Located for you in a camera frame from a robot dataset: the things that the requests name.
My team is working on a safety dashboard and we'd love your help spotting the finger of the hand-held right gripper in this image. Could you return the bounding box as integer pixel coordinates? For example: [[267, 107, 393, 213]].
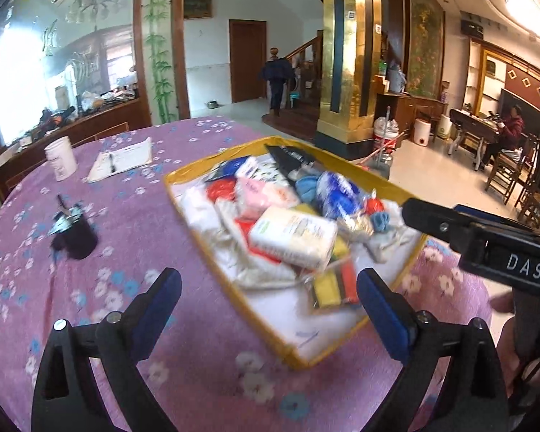
[[401, 197, 492, 253], [454, 204, 540, 238]]

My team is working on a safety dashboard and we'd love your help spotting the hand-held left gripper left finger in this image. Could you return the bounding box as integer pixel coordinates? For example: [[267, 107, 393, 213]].
[[31, 267, 183, 432]]

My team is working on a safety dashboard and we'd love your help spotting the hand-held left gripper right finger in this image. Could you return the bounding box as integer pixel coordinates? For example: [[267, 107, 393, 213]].
[[356, 267, 509, 432]]

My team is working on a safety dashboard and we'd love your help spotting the blue and red sock pack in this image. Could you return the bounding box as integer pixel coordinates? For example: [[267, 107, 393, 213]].
[[364, 193, 394, 235]]

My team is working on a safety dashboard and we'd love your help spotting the yellow black red sponge pack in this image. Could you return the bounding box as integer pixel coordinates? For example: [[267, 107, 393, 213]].
[[308, 238, 361, 311]]

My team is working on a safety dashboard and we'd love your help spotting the yellow-edged white box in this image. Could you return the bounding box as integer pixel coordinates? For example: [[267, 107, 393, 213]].
[[163, 136, 428, 370]]

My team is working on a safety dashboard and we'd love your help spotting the blue white tissue pack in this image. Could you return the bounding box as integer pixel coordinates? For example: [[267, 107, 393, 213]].
[[317, 171, 365, 222]]

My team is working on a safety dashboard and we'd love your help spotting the red label plastic packet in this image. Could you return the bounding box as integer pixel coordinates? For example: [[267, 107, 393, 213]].
[[234, 218, 282, 264]]

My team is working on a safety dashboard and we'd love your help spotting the cream white tissue pack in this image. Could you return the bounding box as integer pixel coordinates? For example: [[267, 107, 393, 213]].
[[248, 206, 339, 273]]

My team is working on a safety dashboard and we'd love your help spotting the blue cloth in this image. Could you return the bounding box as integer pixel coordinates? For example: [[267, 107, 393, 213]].
[[294, 173, 322, 203]]

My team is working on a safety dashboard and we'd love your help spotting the pink tissue pack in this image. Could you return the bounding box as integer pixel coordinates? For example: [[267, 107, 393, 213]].
[[235, 176, 301, 217]]

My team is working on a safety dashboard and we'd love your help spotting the black plastic packet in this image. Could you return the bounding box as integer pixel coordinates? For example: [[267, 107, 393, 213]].
[[265, 144, 318, 185]]

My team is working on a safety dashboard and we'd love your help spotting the lemon print tissue pack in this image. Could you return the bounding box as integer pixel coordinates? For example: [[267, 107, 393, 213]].
[[247, 157, 280, 181]]

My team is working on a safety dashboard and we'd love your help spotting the person's right hand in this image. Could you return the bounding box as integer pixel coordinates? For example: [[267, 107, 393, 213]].
[[491, 293, 540, 410]]

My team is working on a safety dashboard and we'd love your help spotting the metal dustpan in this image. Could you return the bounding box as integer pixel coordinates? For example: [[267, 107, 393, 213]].
[[373, 150, 393, 178]]

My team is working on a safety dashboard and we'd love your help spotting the white round bin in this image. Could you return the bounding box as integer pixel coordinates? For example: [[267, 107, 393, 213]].
[[413, 118, 431, 145]]

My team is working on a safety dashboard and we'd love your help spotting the red broom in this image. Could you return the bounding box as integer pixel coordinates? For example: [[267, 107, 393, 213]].
[[355, 130, 410, 169]]

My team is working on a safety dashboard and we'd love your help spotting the dark game table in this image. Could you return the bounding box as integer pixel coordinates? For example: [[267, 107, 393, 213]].
[[449, 108, 505, 169]]

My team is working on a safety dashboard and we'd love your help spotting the white bucket with bags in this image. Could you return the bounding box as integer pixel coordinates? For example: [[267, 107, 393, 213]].
[[373, 117, 401, 149]]

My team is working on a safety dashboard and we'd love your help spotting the black cup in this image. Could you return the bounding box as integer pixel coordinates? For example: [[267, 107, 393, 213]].
[[49, 193, 98, 261]]

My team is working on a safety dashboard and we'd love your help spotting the wooden side cabinet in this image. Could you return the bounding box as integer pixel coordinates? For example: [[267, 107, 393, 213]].
[[373, 92, 448, 131]]

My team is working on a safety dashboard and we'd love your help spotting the blue thermos jug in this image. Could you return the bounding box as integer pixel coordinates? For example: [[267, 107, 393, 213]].
[[387, 65, 406, 95]]

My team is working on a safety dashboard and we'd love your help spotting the white notebook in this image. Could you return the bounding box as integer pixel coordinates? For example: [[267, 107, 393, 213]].
[[87, 137, 154, 184]]

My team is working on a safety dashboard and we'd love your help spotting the wooden staircase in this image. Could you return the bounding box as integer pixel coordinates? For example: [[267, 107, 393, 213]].
[[262, 31, 325, 142]]

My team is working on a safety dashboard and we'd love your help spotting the white cup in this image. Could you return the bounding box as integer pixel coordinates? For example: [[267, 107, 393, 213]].
[[44, 136, 78, 182]]

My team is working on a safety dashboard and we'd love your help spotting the tall gold green painting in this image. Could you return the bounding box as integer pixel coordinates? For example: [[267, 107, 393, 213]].
[[405, 0, 446, 100]]

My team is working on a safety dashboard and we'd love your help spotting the golden pillar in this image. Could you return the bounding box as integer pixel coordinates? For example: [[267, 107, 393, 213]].
[[315, 0, 383, 158]]

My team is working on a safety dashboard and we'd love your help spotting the oval ceiling light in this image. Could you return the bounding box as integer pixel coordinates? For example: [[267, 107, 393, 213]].
[[504, 0, 540, 41]]

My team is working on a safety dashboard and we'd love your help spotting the brown wooden door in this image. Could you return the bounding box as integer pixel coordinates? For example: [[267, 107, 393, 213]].
[[229, 19, 267, 103]]

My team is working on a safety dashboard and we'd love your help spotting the bamboo print panel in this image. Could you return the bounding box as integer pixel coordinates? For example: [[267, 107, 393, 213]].
[[141, 0, 178, 124]]

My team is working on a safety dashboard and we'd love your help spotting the wooden wall shelf unit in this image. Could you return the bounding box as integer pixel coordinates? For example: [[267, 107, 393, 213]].
[[465, 38, 540, 118]]

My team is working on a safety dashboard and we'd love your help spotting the large etched wall mirror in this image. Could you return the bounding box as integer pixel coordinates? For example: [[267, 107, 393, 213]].
[[0, 0, 138, 145]]

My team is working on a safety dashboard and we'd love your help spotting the framed wall picture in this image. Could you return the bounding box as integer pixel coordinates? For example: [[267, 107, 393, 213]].
[[183, 0, 213, 20]]

